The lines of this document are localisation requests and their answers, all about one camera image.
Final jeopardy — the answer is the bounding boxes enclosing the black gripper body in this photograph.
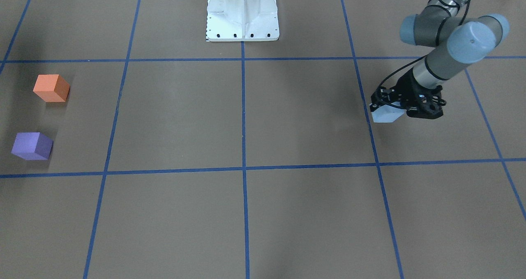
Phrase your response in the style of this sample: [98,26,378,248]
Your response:
[371,69,447,120]

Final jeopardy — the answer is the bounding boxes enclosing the light blue foam block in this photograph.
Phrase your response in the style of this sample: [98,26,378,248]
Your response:
[369,102,406,123]

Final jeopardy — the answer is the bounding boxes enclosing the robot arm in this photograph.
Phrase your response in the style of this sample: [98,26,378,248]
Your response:
[369,0,510,123]

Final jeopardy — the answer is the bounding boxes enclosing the orange foam block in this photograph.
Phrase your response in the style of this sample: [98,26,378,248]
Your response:
[32,74,71,103]

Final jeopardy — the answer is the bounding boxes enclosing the purple foam block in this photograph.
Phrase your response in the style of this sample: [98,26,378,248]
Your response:
[11,132,54,161]

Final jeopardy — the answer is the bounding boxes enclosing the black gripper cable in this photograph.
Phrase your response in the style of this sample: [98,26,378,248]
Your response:
[376,0,477,97]

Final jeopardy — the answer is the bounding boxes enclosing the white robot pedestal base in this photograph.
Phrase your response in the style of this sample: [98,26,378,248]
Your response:
[205,0,280,42]

